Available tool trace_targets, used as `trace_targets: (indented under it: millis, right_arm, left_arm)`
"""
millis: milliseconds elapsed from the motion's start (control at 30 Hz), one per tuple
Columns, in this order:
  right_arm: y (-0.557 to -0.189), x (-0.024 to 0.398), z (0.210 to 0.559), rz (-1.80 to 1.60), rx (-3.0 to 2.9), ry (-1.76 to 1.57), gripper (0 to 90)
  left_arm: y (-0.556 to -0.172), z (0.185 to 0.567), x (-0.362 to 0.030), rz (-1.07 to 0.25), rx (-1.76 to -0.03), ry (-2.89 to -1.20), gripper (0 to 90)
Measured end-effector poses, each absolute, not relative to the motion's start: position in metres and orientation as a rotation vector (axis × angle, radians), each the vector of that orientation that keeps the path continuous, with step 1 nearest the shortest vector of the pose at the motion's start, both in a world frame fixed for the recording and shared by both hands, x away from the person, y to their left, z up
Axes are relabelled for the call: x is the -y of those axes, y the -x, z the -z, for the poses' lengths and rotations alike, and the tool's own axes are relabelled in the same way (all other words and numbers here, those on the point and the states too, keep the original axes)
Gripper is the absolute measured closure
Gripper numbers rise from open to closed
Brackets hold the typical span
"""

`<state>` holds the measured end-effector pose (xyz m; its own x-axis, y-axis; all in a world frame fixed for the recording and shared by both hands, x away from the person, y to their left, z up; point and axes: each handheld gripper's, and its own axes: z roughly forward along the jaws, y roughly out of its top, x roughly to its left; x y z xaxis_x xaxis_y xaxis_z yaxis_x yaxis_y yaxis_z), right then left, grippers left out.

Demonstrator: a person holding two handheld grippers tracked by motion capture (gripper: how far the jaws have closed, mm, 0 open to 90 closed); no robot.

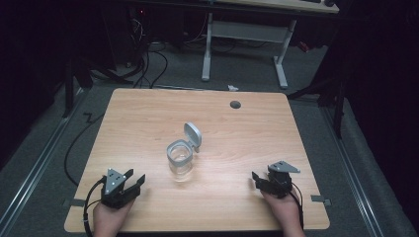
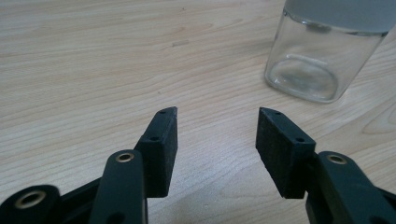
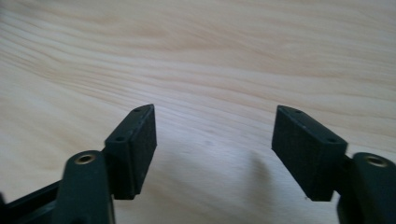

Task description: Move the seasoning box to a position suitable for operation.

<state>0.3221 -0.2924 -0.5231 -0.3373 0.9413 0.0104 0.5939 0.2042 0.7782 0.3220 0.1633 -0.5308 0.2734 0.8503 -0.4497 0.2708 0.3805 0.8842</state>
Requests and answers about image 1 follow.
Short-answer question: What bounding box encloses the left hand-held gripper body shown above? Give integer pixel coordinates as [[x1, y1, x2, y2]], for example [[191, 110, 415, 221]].
[[100, 167, 138, 210]]

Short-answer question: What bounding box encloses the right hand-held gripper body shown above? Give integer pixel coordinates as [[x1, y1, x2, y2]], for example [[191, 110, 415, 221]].
[[260, 160, 301, 199]]

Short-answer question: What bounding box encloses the glass jar with grey lid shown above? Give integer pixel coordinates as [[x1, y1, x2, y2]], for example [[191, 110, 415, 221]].
[[166, 121, 203, 183]]

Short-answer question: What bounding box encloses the grey tape piece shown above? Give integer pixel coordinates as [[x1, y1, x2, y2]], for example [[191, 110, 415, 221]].
[[310, 195, 332, 207], [62, 197, 87, 208]]

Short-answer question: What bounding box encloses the black metal stand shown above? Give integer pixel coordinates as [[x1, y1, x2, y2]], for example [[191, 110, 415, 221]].
[[61, 57, 133, 119], [287, 65, 348, 139]]

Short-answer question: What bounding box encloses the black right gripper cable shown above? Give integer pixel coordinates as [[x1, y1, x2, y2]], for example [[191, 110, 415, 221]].
[[291, 182, 304, 230]]

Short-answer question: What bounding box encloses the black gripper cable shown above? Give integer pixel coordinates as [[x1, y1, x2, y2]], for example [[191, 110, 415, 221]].
[[82, 177, 108, 237], [291, 182, 304, 230]]

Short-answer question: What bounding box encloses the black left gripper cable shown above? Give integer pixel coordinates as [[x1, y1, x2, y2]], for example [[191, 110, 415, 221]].
[[82, 177, 108, 237]]

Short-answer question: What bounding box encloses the black floor cable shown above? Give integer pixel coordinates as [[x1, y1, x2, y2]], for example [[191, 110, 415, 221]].
[[63, 113, 106, 188]]

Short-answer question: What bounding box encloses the metal floor rail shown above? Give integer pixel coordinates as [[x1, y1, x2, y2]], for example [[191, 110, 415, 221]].
[[0, 88, 89, 236], [321, 106, 385, 237]]

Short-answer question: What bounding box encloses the bundle of black cables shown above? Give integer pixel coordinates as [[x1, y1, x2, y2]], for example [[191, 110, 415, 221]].
[[130, 40, 169, 90]]

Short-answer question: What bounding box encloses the white metal frame desk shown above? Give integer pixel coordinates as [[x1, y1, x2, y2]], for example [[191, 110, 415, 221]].
[[201, 0, 340, 90]]

